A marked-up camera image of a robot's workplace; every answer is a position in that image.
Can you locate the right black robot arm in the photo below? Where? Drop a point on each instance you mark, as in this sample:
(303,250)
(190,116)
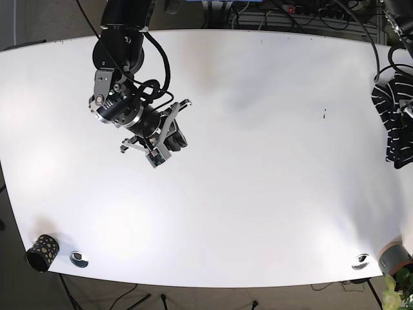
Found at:
(121,100)

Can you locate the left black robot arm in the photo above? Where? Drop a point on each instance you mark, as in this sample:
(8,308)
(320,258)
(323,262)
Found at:
(399,14)

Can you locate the black floral cup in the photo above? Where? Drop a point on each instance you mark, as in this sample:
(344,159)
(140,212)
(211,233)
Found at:
(43,252)

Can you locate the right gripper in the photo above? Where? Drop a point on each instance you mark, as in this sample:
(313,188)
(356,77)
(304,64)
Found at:
(158,134)

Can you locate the metal table grommet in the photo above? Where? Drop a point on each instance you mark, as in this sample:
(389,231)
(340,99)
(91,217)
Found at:
(78,259)
(360,262)

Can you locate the left metal table grommet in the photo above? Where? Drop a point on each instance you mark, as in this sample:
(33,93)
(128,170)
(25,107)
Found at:
(78,259)

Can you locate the black white striped T-shirt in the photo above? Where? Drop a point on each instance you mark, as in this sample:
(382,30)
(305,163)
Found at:
(393,102)

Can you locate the grey plant pot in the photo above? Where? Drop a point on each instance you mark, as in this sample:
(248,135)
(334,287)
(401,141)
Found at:
(394,257)

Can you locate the right metal table grommet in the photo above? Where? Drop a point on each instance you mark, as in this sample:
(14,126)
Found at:
(360,262)

